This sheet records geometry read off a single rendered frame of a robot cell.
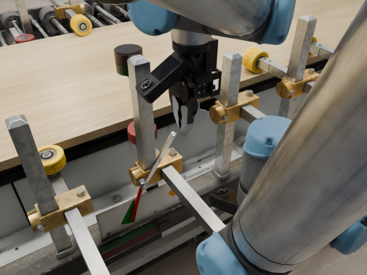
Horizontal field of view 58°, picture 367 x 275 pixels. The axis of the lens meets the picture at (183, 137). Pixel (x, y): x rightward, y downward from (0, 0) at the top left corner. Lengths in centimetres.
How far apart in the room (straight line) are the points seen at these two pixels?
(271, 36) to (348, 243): 26
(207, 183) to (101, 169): 33
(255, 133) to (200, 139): 79
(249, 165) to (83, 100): 71
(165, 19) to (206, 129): 78
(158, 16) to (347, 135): 34
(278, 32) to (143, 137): 43
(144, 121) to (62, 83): 52
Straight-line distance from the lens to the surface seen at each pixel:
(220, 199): 63
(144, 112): 74
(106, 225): 90
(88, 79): 120
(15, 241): 111
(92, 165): 105
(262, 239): 29
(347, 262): 187
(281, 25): 44
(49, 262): 93
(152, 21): 48
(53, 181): 89
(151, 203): 92
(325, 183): 21
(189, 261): 170
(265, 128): 46
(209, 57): 66
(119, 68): 73
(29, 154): 70
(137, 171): 84
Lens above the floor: 144
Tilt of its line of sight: 38 degrees down
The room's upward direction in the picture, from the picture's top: straight up
